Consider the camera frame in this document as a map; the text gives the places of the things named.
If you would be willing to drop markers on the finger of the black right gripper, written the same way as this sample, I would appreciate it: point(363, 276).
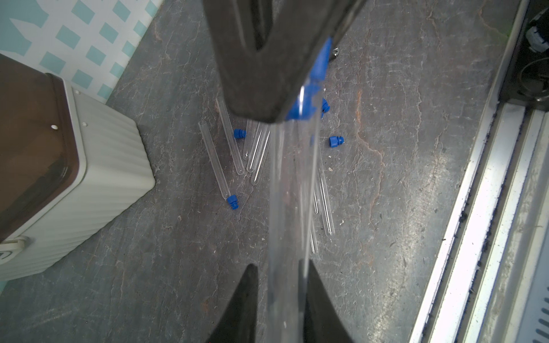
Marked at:
point(239, 30)
point(301, 29)

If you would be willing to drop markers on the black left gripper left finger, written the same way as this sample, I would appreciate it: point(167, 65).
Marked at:
point(238, 322)

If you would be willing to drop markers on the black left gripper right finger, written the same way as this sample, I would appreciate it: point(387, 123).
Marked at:
point(321, 322)

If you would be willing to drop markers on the test tube with blue stopper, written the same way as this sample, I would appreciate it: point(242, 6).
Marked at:
point(229, 133)

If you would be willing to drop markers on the open clear test tube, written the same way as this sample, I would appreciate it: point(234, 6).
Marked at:
point(250, 130)
point(215, 161)

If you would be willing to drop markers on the loose blue stopper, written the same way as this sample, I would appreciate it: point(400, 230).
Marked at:
point(232, 200)
point(239, 133)
point(336, 141)
point(325, 106)

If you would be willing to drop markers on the white box with brown lid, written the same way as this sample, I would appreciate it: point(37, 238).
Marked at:
point(69, 165)

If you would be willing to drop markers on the aluminium front rail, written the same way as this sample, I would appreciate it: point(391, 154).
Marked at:
point(490, 278)

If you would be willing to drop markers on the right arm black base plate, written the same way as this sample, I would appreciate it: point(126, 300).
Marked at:
point(526, 81)

